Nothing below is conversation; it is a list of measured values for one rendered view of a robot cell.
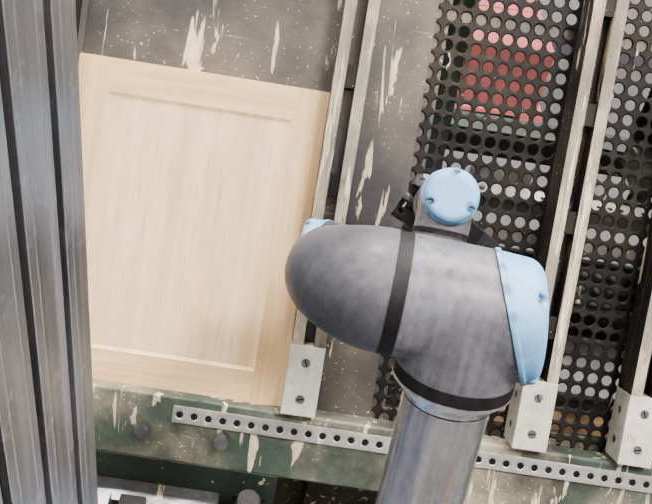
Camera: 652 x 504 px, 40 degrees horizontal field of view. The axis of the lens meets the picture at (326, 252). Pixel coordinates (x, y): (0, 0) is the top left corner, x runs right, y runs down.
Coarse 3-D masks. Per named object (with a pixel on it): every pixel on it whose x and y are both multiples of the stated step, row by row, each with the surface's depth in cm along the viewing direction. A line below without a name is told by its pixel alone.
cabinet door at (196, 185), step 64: (128, 64) 156; (128, 128) 158; (192, 128) 158; (256, 128) 158; (320, 128) 158; (128, 192) 159; (192, 192) 159; (256, 192) 159; (128, 256) 160; (192, 256) 160; (256, 256) 160; (128, 320) 161; (192, 320) 161; (256, 320) 161; (192, 384) 162; (256, 384) 162
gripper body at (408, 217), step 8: (416, 176) 139; (416, 184) 133; (408, 192) 133; (416, 192) 139; (400, 200) 138; (408, 200) 133; (400, 208) 139; (408, 208) 139; (400, 216) 139; (408, 216) 139; (408, 224) 143
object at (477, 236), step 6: (474, 222) 137; (474, 228) 137; (480, 228) 138; (474, 234) 137; (480, 234) 138; (486, 234) 138; (468, 240) 137; (474, 240) 138; (480, 240) 138; (486, 240) 138; (492, 240) 139; (486, 246) 139; (492, 246) 139; (498, 246) 140
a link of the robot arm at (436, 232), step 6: (414, 228) 122; (420, 228) 120; (426, 228) 120; (432, 228) 119; (438, 228) 119; (426, 234) 119; (432, 234) 119; (438, 234) 119; (444, 234) 119; (450, 234) 119; (456, 234) 119; (462, 234) 120; (456, 240) 119; (462, 240) 120
